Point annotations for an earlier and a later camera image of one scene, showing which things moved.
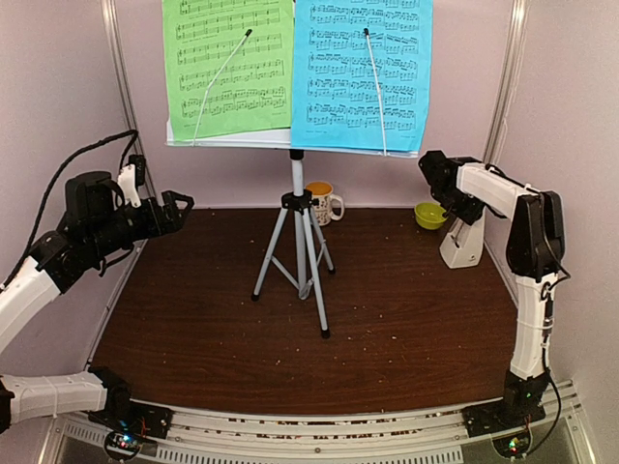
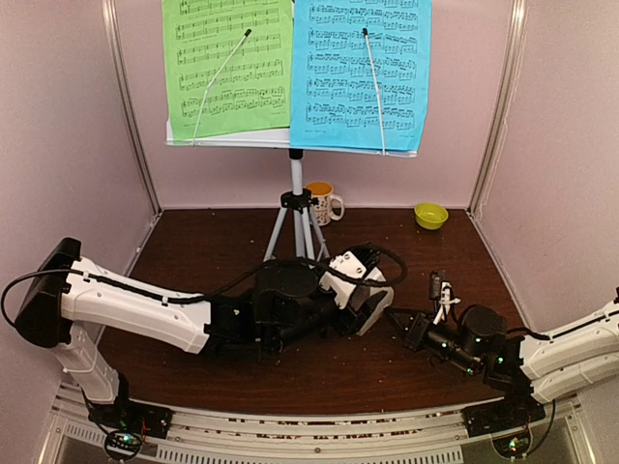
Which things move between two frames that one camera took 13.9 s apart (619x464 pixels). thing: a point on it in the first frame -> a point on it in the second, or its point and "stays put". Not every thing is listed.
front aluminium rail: [420, 437] stays put
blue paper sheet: [334, 98] stays put
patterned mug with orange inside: [330, 206] stays put
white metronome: [463, 245] -> [386, 301]
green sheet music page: [255, 89] stays put
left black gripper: [157, 226] -> [356, 319]
